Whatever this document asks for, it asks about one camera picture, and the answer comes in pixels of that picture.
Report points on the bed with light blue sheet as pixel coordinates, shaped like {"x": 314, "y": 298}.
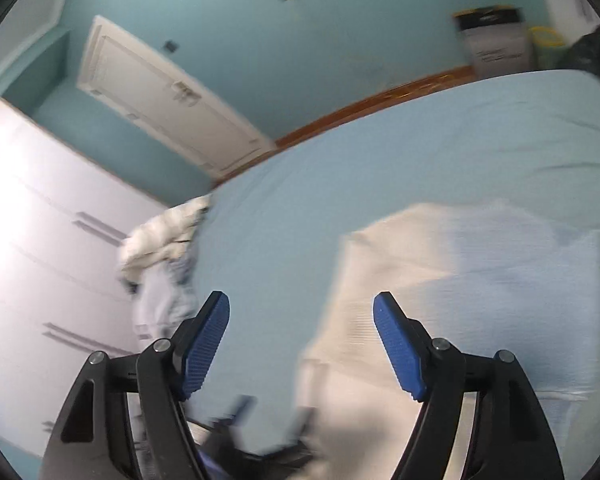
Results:
{"x": 380, "y": 160}

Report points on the white door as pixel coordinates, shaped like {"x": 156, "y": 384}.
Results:
{"x": 150, "y": 95}

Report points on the black bag with teal contents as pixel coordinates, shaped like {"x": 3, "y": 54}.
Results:
{"x": 595, "y": 55}

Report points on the white wardrobe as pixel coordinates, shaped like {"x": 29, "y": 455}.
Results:
{"x": 35, "y": 235}

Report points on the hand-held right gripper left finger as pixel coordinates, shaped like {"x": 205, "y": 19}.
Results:
{"x": 205, "y": 345}

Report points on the black and white carton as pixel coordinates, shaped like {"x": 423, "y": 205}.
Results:
{"x": 495, "y": 42}

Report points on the pale blue garment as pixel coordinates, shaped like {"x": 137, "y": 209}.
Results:
{"x": 162, "y": 300}

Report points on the yellow bin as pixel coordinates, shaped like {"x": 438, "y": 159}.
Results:
{"x": 547, "y": 47}

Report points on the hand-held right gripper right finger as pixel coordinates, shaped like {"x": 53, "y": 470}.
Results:
{"x": 397, "y": 345}

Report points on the white crumpled clothes pile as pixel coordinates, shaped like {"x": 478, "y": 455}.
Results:
{"x": 160, "y": 235}

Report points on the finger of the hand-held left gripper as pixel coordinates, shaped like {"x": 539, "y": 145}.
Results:
{"x": 242, "y": 408}
{"x": 303, "y": 425}

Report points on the cream and blue knitted sweater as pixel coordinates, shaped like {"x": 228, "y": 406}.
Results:
{"x": 480, "y": 285}

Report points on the dark wall switch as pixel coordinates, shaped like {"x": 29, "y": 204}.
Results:
{"x": 170, "y": 46}

